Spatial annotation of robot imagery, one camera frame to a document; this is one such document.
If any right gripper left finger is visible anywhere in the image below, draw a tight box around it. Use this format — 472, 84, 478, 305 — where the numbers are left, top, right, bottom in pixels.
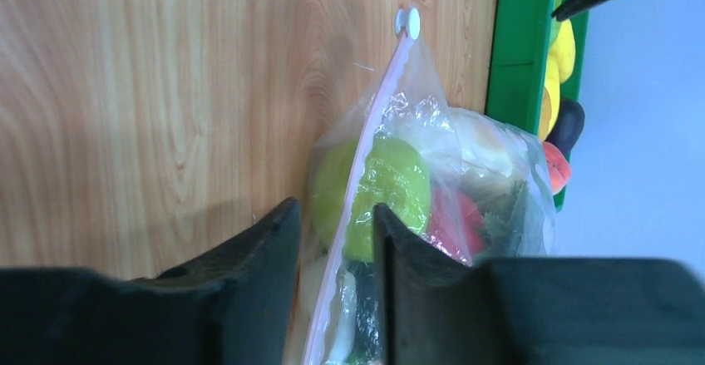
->
1, 198, 301, 364

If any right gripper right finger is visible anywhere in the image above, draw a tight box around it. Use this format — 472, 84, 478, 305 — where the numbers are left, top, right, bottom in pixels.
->
373, 204, 704, 364

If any red fake pepper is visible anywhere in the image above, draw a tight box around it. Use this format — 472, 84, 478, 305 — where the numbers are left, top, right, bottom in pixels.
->
426, 189, 484, 265

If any clear dotted zip bag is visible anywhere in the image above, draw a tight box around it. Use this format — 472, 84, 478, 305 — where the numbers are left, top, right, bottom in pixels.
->
284, 7, 556, 364

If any green fake pear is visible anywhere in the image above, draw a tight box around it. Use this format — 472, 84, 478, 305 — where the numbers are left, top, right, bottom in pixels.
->
313, 137, 432, 262

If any yellow fake mango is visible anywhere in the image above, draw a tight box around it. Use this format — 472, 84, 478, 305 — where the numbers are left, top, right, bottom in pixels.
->
549, 17, 576, 83

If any yellow fake potato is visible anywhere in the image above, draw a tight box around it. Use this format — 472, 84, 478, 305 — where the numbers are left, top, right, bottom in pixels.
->
538, 55, 560, 141

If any dark purple fake eggplant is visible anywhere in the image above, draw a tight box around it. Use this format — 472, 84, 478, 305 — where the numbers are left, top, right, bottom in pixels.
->
546, 98, 585, 156

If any red yellow fake peach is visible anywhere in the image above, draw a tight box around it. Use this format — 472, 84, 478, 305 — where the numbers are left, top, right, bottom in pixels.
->
542, 141, 572, 195

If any green plastic tray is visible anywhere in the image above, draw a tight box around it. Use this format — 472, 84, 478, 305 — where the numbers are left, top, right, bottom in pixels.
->
484, 0, 593, 213

